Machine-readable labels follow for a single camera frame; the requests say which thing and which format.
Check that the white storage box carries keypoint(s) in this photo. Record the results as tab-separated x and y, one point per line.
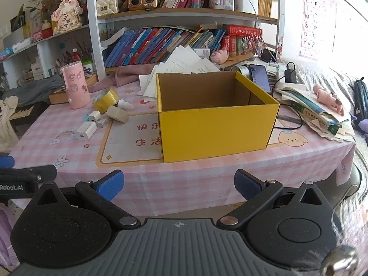
245	4

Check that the wooden chess box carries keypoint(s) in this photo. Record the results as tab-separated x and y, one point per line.
57	97

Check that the mauve pink cloth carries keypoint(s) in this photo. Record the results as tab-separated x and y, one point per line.
126	74

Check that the wooden retro radio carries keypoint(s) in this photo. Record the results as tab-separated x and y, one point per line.
142	1

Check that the pink cartoon ornament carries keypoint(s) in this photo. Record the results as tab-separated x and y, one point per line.
66	17

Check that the pink pig plush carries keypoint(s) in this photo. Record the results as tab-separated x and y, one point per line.
220	56

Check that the pile of white papers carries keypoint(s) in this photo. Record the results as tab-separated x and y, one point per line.
184	60

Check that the blue wet wipes pack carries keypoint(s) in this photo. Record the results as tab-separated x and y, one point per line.
5	54

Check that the small white charger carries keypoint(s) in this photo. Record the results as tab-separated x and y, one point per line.
94	117

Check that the pink doll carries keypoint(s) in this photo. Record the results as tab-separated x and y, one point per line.
326	96

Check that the white bookshelf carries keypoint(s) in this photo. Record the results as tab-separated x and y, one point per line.
93	34

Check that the clear tape roll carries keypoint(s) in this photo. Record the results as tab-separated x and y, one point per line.
240	69

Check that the cup of pens and brushes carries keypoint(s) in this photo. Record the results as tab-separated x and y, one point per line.
69	60

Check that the white carton box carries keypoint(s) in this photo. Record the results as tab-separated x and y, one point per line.
38	69

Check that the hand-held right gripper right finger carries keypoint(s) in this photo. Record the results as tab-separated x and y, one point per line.
247	184

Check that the pink cylinder with stickers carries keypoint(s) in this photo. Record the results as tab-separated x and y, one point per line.
76	87

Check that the black power adapter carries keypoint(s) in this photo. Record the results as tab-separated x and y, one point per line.
291	76

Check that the beige rectangular block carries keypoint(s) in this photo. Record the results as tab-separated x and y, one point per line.
118	114

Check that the small black screen on stand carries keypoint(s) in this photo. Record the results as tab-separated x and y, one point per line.
268	55

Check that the red jar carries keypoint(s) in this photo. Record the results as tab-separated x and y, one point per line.
47	31

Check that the white pearl handbag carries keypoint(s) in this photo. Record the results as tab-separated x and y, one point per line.
106	5

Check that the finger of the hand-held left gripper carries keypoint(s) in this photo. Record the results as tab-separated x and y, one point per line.
28	172
5	162

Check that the alphabet wall poster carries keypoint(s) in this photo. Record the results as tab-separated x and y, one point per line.
316	20

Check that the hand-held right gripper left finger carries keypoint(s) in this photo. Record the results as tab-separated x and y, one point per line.
110	182

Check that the yellow cardboard box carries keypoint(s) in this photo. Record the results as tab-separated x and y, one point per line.
215	132

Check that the desktop with pink checkered cloth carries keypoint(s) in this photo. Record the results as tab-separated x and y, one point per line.
72	155

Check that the white glue bottle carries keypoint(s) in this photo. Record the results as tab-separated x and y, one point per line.
125	103

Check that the yellow tape roll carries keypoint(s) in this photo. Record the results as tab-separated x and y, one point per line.
105	99

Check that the pile of textbooks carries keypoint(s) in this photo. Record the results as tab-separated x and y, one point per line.
310	106

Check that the piano keyboard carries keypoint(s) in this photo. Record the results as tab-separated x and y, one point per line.
23	110

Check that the row of thick red books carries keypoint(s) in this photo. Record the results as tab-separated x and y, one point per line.
241	31

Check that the small blue packet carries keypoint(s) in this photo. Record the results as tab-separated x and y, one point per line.
86	118

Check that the large white charger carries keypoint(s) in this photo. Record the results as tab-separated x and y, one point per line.
84	132

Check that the white tissue pack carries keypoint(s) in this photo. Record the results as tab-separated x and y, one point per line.
21	45

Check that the acrylic figure stands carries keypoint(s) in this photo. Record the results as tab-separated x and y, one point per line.
253	46

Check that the black smartphone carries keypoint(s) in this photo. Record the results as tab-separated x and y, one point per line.
260	77

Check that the row of blue red books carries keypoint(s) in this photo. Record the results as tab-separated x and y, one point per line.
138	46

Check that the cream garment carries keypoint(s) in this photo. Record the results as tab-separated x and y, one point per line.
5	126

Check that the grey garment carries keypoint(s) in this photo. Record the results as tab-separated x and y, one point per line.
34	89

